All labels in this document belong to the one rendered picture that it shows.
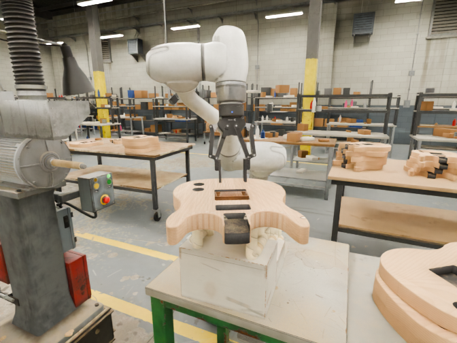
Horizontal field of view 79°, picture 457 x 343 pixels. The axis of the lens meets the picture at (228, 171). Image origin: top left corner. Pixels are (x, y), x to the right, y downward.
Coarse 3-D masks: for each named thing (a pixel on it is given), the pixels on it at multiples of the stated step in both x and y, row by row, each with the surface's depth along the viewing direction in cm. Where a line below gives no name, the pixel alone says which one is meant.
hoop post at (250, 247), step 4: (256, 228) 74; (252, 232) 74; (256, 232) 74; (252, 236) 74; (256, 236) 75; (252, 240) 74; (256, 240) 75; (248, 244) 75; (252, 244) 75; (256, 244) 75; (248, 248) 75; (252, 248) 75; (248, 252) 76; (248, 256) 76; (252, 256) 75
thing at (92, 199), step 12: (84, 180) 151; (84, 192) 153; (96, 192) 154; (108, 192) 162; (60, 204) 158; (72, 204) 159; (84, 204) 155; (96, 204) 154; (108, 204) 163; (96, 216) 160
